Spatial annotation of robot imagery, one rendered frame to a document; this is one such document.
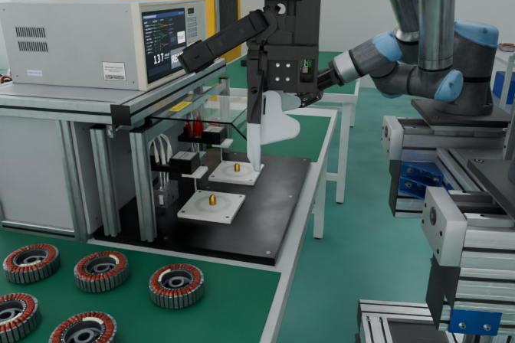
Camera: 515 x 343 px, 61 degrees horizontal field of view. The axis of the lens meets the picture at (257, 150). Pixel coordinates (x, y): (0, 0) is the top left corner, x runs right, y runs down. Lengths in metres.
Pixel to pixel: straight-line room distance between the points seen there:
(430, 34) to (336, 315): 1.37
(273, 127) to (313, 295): 1.71
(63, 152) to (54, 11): 0.34
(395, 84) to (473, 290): 0.53
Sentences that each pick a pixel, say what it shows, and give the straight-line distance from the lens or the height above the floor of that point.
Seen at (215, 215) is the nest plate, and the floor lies 0.78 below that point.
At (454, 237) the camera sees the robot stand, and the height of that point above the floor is 0.96.
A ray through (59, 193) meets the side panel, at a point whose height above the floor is 0.87.
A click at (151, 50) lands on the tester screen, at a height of 1.21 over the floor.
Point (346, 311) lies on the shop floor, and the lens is 2.10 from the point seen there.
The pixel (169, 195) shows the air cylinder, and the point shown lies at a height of 0.80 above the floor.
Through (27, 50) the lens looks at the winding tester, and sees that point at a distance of 1.27.
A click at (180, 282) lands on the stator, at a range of 0.97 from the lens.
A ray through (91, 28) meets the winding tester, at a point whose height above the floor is 1.26.
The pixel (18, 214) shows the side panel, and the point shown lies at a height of 0.80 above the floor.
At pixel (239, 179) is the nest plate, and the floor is 0.78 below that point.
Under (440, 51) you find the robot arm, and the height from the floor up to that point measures 1.22.
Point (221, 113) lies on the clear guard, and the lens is 1.06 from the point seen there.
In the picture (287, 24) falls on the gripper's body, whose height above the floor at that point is 1.31.
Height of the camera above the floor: 1.35
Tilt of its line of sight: 21 degrees down
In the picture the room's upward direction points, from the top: straight up
